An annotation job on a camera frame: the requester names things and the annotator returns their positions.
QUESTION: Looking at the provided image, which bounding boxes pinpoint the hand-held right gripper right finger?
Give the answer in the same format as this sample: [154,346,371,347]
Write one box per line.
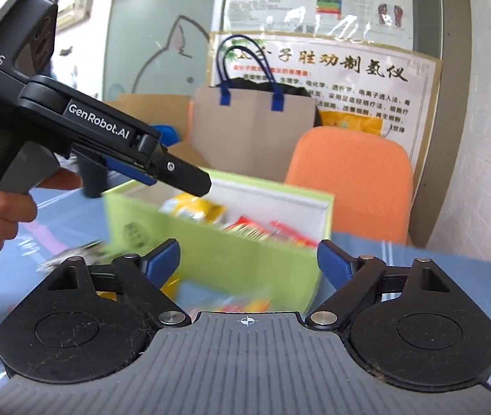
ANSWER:
[305,239,451,331]

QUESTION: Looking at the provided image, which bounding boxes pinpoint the orange snack packet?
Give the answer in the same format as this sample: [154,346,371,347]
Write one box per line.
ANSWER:
[214,295,273,313]

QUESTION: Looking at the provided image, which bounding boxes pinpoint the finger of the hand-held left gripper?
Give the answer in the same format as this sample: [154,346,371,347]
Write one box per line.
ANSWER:
[98,157,157,186]
[149,146,212,198]

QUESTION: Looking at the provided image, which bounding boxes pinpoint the yellow bordered wall poster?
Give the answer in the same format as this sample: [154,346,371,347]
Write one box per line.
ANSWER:
[209,30,443,176]

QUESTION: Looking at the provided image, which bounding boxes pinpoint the white air conditioner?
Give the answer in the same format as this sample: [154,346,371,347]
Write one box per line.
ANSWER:
[55,0,96,32]

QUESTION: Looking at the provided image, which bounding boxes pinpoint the cat outline wall sticker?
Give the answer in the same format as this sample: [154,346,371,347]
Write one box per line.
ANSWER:
[131,14,210,96]

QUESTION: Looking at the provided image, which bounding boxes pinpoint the blue round object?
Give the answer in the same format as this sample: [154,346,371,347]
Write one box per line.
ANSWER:
[158,124,186,146]

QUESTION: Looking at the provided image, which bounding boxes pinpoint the small yellow snack packet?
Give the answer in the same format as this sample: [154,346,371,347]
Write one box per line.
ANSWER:
[161,277,182,300]

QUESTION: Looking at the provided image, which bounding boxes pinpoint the orange chair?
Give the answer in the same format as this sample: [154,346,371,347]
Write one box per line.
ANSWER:
[284,126,415,245]

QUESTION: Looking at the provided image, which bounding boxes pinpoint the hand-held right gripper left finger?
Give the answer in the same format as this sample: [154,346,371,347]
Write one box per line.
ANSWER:
[44,239,192,327]

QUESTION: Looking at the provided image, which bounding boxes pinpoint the brown paper bag blue handles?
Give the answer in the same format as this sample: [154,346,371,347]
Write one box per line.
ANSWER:
[189,35,322,182]

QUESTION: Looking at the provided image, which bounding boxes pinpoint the red snack packet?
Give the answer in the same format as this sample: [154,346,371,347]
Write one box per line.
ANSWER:
[223,215,274,243]
[270,220,321,248]

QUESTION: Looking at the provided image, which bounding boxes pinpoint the brown cardboard box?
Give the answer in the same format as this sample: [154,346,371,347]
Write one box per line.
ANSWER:
[103,93,212,169]

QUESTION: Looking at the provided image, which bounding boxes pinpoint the blue tablecloth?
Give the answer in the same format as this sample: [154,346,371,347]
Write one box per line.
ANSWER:
[0,177,491,400]

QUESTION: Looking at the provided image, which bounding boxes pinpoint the green cardboard box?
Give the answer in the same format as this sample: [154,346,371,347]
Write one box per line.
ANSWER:
[103,169,335,314]

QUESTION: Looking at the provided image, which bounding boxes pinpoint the silver snack packet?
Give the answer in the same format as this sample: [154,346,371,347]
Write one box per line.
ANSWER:
[36,240,114,274]

